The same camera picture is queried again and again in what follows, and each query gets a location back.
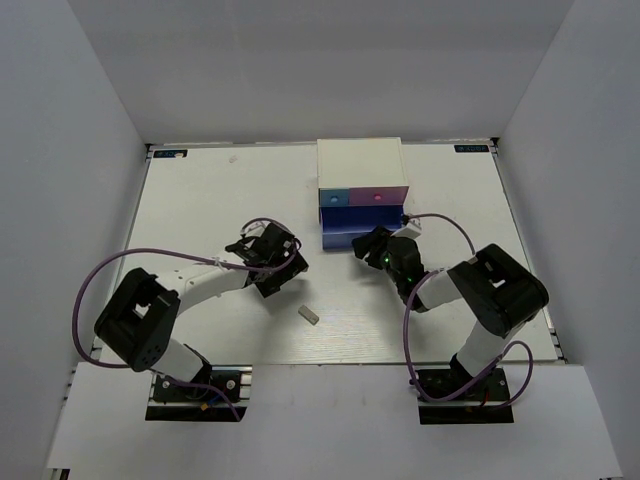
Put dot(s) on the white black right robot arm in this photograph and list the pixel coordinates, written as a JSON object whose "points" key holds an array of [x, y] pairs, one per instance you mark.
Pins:
{"points": [[501, 293]]}

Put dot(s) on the right blue label sticker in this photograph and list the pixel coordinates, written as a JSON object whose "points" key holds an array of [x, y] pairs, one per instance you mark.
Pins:
{"points": [[471, 148]]}

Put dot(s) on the white drawer cabinet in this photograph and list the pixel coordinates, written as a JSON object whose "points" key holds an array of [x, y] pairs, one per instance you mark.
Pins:
{"points": [[360, 163]]}

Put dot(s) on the grey white eraser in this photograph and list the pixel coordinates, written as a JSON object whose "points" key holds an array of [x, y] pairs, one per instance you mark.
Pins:
{"points": [[309, 315]]}

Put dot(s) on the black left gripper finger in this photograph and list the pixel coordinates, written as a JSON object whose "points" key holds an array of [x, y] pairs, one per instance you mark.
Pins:
{"points": [[269, 286], [298, 263]]}

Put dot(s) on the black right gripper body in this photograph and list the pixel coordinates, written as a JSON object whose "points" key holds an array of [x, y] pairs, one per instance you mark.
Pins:
{"points": [[382, 241]]}

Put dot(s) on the pink drawer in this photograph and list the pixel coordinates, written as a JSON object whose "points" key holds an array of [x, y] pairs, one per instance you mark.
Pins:
{"points": [[371, 196]]}

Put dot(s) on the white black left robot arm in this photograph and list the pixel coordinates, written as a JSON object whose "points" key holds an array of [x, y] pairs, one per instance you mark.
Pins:
{"points": [[138, 320]]}

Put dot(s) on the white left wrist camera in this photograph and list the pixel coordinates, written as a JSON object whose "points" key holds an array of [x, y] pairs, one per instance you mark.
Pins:
{"points": [[253, 228]]}

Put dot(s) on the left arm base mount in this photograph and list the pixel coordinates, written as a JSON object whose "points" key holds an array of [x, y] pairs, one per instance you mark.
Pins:
{"points": [[168, 402]]}

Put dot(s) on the light blue drawer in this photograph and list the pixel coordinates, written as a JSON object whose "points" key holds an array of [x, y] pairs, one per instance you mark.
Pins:
{"points": [[333, 197]]}

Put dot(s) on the lavender blue drawer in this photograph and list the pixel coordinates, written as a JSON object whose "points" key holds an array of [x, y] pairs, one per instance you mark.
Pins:
{"points": [[340, 225]]}

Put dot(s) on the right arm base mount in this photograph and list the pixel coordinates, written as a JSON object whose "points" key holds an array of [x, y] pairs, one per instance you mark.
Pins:
{"points": [[481, 404]]}

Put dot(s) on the blue label sticker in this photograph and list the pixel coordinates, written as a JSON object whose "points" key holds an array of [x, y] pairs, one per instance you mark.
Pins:
{"points": [[471, 148], [170, 153]]}

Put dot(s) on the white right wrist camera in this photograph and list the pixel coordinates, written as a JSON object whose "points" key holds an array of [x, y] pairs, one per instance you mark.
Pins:
{"points": [[410, 228]]}

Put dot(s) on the left blue label sticker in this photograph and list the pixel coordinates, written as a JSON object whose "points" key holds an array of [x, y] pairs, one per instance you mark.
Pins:
{"points": [[170, 153]]}

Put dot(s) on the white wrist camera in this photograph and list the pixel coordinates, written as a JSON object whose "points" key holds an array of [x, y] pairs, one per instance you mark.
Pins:
{"points": [[253, 228], [410, 228]]}

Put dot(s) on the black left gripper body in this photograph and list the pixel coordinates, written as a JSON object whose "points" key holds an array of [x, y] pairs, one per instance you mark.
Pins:
{"points": [[278, 261]]}

